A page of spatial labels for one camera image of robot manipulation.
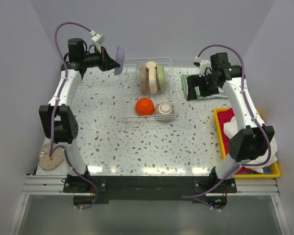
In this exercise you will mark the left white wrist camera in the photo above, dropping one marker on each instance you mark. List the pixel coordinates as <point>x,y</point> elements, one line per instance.
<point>97,40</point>

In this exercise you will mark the cream square panda plate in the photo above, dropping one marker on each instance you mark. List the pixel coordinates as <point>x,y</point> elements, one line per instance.
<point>152,79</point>

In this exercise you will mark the magenta cloth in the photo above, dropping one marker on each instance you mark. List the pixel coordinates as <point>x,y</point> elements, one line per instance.
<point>222,115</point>

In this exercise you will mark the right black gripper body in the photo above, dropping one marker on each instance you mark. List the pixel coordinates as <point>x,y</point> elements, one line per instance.
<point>207,85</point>

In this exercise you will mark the white towel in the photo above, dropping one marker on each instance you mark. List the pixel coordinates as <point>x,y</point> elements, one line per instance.
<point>230,129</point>

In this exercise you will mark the cream steel-lined cup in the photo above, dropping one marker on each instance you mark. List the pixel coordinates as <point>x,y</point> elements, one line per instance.
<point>150,64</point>

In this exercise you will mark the green square panda plate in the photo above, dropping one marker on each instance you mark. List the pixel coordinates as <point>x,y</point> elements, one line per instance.
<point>161,77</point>

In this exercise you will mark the white wire dish rack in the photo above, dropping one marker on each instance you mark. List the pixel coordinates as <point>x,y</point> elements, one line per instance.
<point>131,90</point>

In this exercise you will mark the yellow plastic bin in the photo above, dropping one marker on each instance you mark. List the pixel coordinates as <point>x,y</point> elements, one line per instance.
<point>275,173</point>

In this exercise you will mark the clear glass cup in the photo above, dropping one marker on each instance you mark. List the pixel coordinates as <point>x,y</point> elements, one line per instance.
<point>138,67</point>

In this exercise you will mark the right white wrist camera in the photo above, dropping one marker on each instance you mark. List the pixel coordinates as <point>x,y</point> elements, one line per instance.
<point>203,65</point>

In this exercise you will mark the orange round bowl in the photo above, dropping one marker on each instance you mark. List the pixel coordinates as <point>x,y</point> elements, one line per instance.
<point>144,107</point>

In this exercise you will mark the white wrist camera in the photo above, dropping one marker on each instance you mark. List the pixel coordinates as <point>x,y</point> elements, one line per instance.
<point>97,40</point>
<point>203,65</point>

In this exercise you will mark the brown square panda plate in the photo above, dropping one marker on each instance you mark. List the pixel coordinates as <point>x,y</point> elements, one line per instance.
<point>144,80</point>

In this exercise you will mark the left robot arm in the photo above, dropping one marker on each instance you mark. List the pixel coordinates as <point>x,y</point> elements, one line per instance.
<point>58,121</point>

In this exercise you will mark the green striped cloth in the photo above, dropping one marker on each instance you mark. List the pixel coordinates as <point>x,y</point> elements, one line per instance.
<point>184,84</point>

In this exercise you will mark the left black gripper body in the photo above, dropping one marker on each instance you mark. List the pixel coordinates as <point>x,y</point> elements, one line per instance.
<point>103,65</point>

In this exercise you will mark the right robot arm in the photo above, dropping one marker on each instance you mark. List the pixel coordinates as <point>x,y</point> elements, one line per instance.
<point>251,146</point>

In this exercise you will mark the patterned round bowl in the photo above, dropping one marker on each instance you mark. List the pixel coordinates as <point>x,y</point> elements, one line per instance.
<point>164,112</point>

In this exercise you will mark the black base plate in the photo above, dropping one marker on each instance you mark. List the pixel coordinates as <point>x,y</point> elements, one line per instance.
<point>103,189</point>

